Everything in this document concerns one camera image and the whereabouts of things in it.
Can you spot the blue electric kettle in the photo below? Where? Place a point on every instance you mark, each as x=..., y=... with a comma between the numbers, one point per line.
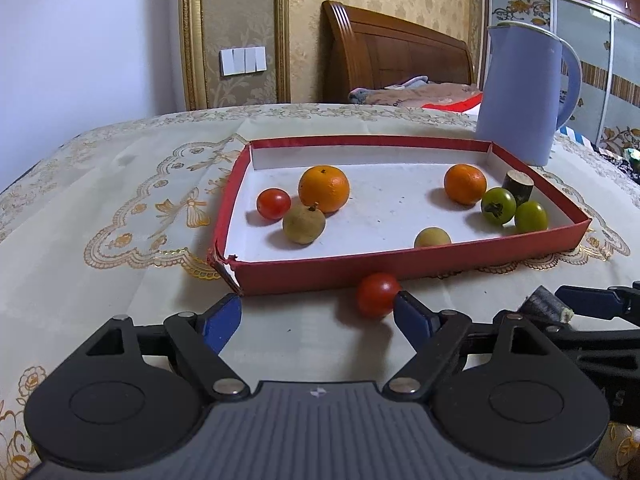
x=532, y=88

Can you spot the yellow longan fruit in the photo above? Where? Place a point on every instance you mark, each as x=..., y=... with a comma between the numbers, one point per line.
x=432, y=236

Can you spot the green tomato with stem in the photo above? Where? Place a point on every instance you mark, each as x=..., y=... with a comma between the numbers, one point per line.
x=498, y=206

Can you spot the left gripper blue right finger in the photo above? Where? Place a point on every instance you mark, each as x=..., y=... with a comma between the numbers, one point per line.
x=437, y=339

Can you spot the wooden bed headboard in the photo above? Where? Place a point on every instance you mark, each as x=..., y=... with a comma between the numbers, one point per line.
x=374, y=50

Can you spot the gold picture frame moulding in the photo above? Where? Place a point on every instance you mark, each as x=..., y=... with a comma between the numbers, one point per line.
x=205, y=28

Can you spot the white wall switch panel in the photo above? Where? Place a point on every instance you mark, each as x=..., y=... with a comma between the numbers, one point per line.
x=242, y=61

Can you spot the pink crumpled blanket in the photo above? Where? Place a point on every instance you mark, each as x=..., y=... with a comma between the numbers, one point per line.
x=420, y=92

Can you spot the striped colourful bedding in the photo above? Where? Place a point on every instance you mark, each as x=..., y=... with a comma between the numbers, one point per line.
x=627, y=163

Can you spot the red cardboard tray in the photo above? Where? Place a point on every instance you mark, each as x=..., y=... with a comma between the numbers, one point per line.
x=396, y=191

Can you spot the orange mandarin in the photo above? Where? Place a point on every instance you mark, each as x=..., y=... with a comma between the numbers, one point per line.
x=327, y=187
x=465, y=184

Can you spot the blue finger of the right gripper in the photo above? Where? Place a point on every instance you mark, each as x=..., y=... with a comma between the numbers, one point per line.
x=614, y=302
x=573, y=343

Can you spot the red cherry tomato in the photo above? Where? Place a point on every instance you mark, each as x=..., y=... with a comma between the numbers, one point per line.
x=375, y=295
x=273, y=203

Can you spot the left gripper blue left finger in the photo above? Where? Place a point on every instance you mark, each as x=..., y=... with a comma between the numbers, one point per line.
x=196, y=342

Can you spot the brown longan fruit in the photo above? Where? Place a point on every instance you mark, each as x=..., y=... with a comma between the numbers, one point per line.
x=303, y=224

